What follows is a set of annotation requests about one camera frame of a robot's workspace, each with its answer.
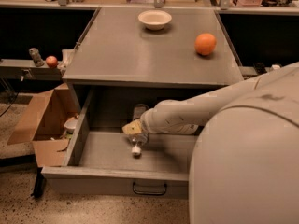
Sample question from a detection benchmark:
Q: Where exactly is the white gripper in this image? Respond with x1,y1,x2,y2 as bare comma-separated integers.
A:
122,109,155,135

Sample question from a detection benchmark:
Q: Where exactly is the clear blue plastic bottle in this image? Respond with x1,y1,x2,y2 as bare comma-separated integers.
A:
129,104,149,157

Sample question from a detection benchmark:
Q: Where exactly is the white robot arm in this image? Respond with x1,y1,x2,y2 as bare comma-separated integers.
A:
123,63,299,224

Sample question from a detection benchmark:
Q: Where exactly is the grey open drawer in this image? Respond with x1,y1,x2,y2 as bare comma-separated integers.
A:
42,87,197,199

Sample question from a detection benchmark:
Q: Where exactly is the grey cabinet counter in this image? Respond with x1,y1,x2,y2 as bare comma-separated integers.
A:
62,7,247,110

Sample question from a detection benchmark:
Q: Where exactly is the white item in box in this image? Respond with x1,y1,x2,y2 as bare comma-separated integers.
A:
64,117,78,133

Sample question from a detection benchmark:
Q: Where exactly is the brown cardboard box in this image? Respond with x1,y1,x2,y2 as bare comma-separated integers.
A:
7,84,78,167

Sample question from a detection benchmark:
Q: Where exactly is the red apple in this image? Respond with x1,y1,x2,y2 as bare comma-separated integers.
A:
46,56,58,68

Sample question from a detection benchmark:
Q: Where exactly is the orange fruit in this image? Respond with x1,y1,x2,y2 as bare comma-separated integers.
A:
194,33,217,56

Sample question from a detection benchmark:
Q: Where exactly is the white bowl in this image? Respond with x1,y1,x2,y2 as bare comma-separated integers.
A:
138,10,172,31

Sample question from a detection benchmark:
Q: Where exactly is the small grey figurine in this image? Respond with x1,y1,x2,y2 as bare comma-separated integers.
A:
29,48,44,67

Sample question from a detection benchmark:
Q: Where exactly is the grey side shelf right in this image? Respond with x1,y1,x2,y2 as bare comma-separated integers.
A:
239,66,270,79

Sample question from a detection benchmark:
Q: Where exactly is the grey side shelf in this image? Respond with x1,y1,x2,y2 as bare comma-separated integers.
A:
0,49,75,81
239,66,270,79

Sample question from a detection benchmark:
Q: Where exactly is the grey side shelf left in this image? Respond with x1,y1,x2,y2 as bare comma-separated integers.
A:
0,49,75,81

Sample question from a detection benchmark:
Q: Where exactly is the black remote on shelf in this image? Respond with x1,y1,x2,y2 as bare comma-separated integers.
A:
253,63,266,75

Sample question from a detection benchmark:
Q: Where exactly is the white power adapter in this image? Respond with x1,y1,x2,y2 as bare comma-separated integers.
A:
270,64,281,70

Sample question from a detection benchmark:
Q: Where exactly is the black drawer handle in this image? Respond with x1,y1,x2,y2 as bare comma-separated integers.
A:
132,182,167,196

